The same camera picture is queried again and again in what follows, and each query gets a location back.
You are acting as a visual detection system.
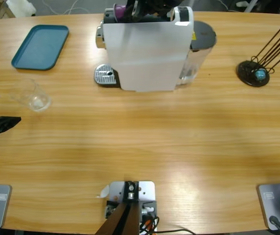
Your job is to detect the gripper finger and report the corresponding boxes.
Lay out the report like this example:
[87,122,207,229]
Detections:
[0,116,22,140]

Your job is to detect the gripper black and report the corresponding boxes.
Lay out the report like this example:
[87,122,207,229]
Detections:
[124,0,179,22]

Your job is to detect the purple coffee capsule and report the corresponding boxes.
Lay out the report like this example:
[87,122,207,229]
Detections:
[112,2,127,22]

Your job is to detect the clear drinking glass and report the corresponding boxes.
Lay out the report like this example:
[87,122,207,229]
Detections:
[9,78,52,113]

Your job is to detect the white capsule coffee machine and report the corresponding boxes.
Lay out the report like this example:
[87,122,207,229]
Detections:
[95,6,195,93]

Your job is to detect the blue coffee capsule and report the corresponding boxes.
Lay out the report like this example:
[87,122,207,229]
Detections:
[255,70,267,81]

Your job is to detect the silver drip tray grille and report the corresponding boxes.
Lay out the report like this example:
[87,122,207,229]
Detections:
[94,63,120,88]

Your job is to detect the teal plastic tray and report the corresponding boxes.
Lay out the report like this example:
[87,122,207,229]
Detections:
[11,24,70,71]

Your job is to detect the white foam packing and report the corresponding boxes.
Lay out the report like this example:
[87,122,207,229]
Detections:
[6,0,37,17]

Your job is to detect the white paper tag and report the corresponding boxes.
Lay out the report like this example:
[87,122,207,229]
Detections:
[95,185,110,199]

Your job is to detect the black wire capsule stand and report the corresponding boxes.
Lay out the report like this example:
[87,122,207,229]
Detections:
[236,16,280,88]

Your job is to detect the dark post with black bracket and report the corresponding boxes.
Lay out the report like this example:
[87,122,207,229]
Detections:
[95,180,140,235]

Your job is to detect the orange and black cable bundle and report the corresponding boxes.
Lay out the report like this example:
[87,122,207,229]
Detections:
[139,215,160,235]

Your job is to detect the black cable at table edge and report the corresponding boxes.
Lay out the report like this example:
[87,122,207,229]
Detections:
[154,229,197,235]

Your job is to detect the black base cable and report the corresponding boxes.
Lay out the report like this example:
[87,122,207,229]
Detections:
[268,215,280,235]

